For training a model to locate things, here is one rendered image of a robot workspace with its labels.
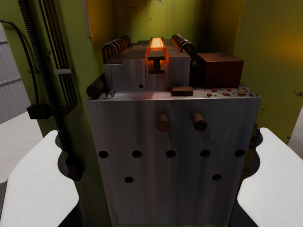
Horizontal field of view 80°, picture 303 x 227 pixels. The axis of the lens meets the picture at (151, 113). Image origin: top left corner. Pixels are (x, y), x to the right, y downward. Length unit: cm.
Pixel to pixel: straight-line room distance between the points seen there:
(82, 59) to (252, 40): 50
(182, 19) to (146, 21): 16
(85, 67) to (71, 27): 11
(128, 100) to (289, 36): 49
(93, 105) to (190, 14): 64
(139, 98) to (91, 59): 26
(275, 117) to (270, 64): 19
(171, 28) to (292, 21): 46
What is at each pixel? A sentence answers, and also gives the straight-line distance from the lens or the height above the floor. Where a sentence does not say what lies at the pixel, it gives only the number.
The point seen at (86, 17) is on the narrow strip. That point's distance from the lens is 59.
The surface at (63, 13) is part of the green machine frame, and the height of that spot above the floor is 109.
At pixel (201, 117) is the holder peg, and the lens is 39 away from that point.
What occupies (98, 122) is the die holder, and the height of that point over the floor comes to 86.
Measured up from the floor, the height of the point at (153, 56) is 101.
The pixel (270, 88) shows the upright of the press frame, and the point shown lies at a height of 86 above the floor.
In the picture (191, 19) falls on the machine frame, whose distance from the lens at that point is 92.
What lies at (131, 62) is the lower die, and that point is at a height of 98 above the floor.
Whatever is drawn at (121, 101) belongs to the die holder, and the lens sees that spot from 40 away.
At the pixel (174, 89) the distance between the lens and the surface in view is 42.
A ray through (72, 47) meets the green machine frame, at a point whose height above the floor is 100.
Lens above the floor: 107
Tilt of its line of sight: 27 degrees down
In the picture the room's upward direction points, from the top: 2 degrees counter-clockwise
